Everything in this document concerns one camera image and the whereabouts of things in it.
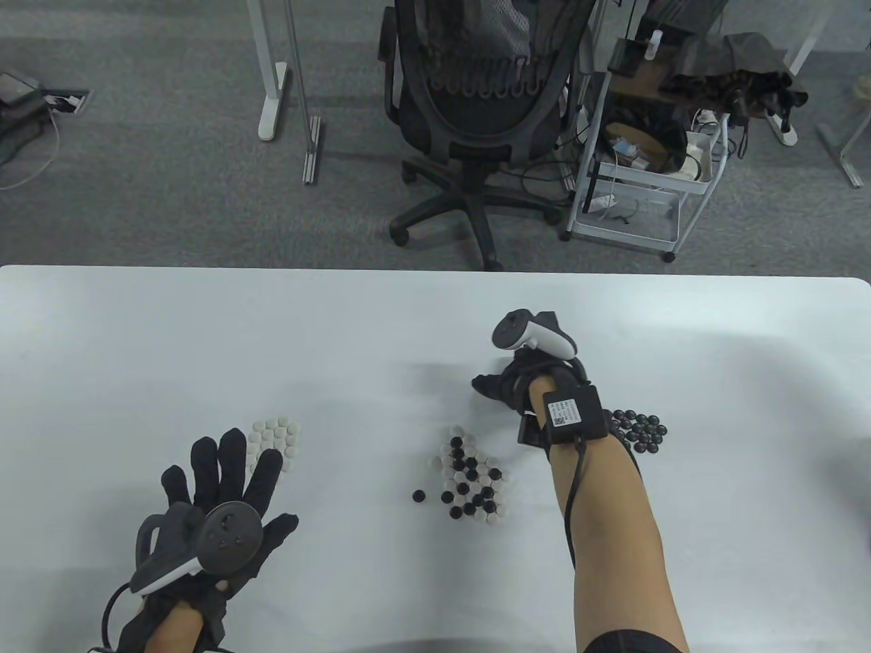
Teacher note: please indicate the person's left hand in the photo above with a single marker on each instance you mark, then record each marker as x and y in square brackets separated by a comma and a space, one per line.
[218, 483]

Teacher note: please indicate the person's right hand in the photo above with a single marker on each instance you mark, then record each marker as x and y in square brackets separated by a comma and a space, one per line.
[503, 384]

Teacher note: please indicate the group of white go stones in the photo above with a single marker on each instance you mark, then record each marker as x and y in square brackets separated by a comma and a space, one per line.
[279, 435]

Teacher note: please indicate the pile of mixed go stones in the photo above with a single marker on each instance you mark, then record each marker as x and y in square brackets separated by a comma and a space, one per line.
[469, 479]

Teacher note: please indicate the group of black go stones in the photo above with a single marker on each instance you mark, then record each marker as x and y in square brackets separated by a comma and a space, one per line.
[643, 432]

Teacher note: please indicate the person's left forearm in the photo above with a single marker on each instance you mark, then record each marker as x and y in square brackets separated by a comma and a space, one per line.
[177, 629]

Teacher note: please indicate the person's right forearm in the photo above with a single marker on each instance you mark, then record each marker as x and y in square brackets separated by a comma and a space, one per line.
[612, 530]

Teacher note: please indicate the grey white right hand controller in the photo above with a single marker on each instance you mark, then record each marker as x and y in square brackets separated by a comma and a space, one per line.
[510, 330]

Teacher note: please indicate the dark grey left hand controller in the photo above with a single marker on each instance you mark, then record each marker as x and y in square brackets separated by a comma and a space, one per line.
[231, 537]

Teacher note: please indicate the black right wrist sensor box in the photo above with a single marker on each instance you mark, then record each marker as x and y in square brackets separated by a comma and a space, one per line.
[578, 415]

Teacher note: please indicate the white power strip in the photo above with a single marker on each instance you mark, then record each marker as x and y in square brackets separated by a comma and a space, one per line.
[599, 203]

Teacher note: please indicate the white wheeled utility cart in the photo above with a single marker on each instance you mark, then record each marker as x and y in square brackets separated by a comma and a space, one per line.
[653, 228]

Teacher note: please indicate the black mesh office chair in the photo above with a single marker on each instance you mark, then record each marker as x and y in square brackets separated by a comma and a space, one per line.
[476, 115]

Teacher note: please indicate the person's black sleeve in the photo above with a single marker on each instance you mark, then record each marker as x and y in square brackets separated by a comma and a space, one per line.
[633, 643]

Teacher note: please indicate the black and tan bag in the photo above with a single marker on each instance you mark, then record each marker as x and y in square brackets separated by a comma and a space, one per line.
[670, 146]

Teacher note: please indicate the white power adapter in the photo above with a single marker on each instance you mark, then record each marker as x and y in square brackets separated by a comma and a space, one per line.
[699, 153]

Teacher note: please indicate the black phone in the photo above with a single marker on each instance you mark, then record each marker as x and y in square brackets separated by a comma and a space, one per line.
[626, 58]

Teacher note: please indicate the small white bottle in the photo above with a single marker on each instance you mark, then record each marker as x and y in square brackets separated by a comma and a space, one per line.
[656, 44]

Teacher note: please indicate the black crumpled cloth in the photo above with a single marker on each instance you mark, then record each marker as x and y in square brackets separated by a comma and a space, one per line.
[735, 61]

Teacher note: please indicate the floor socket box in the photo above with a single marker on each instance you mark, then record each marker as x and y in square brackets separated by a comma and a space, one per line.
[68, 102]

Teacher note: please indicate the grey desk leg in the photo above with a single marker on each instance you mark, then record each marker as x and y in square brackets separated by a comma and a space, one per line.
[847, 160]

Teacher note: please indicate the white slanted desk leg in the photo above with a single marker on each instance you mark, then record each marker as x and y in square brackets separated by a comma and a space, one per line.
[806, 41]

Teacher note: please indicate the beige shoe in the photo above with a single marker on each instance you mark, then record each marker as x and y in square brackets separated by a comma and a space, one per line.
[861, 88]

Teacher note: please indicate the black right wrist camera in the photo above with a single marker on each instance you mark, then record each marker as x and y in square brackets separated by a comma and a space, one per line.
[532, 432]

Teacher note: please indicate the aluminium profile post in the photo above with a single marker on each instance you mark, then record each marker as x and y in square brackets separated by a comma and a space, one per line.
[311, 149]

